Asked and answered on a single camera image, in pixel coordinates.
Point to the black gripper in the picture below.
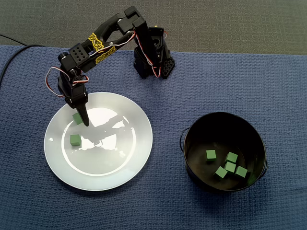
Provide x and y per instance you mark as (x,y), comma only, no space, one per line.
(77,100)

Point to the green cube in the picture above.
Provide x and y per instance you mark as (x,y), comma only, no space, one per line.
(76,119)
(241,172)
(232,157)
(230,167)
(75,140)
(211,154)
(220,173)

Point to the black robot arm with stickers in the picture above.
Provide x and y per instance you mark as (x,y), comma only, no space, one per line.
(79,55)

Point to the white round plate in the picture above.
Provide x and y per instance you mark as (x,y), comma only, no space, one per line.
(120,155)

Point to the black round container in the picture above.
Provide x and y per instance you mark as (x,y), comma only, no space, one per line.
(216,134)

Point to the blue woven table cloth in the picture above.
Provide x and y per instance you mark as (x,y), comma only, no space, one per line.
(216,83)

